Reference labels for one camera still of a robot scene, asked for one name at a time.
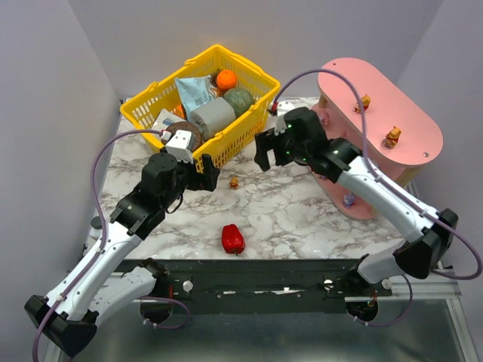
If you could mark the red bell pepper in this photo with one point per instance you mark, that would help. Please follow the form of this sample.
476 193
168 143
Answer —
232 241

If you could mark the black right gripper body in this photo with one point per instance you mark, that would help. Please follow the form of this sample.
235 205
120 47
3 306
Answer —
277 147

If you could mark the orange fruit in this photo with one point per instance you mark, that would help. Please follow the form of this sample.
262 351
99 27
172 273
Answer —
226 80
180 111

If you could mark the white package blue handle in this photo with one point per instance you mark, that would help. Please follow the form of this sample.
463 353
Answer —
163 121

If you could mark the green melon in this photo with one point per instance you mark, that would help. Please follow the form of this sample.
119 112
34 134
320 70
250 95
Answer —
239 99

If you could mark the light blue chips bag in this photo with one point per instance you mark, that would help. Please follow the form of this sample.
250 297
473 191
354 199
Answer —
194 92

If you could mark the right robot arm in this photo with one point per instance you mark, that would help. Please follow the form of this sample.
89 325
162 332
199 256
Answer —
426 231

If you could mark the yellow plastic shopping basket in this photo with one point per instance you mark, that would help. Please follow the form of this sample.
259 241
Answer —
143 109

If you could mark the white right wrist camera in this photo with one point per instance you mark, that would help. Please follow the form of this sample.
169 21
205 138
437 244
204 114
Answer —
278 110

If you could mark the grey paper towel roll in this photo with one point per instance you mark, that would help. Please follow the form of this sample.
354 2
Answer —
213 117

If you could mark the white bottle black cap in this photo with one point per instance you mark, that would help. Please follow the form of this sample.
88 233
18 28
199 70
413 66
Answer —
95 231

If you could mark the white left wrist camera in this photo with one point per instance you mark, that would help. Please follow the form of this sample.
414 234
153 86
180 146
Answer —
179 145

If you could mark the purple bunny toy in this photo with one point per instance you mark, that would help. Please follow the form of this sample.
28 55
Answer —
349 200

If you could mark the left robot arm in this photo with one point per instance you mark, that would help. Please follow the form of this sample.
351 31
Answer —
64 317

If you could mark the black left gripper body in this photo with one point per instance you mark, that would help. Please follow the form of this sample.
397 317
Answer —
201 173

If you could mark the orange bear toy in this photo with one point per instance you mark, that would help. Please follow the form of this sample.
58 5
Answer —
234 183
391 138
362 104

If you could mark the pink three-tier shelf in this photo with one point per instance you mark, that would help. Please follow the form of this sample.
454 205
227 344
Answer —
421 139

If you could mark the black mounting rail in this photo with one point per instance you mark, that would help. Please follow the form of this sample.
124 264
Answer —
258 286

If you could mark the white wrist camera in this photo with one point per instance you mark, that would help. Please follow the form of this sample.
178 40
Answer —
179 145
278 110

